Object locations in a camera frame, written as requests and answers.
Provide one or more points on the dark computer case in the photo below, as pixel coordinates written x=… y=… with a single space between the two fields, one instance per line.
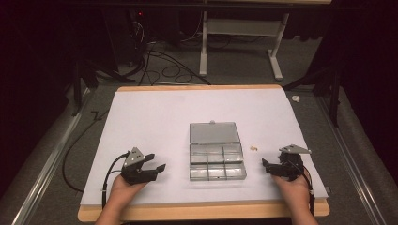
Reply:
x=136 y=34

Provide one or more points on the clear plastic compartment box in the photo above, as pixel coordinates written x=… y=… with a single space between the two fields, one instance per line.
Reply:
x=216 y=153

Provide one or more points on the small tan piece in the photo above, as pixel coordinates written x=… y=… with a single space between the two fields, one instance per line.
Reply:
x=253 y=148

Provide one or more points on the aluminium floor rail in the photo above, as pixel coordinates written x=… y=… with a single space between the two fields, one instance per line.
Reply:
x=350 y=159
x=47 y=168

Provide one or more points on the wooden table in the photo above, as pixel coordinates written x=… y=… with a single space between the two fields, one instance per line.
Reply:
x=194 y=212

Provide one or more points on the white paper sheet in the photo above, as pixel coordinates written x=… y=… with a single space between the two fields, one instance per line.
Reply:
x=175 y=118

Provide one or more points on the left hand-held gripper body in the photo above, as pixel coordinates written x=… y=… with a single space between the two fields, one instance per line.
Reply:
x=136 y=172

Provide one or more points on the black metal stand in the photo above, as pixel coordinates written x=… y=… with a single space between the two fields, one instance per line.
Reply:
x=334 y=90
x=78 y=84

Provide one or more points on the person's right hand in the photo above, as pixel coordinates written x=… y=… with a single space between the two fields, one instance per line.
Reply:
x=291 y=189

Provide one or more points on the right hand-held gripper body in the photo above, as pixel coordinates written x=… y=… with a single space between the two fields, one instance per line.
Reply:
x=292 y=165

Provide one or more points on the small white crumpled scrap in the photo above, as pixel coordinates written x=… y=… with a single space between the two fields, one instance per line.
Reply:
x=295 y=98

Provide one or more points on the white desk frame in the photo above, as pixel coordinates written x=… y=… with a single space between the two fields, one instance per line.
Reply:
x=204 y=47

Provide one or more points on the person's left hand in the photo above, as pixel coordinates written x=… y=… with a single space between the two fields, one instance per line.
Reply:
x=125 y=189

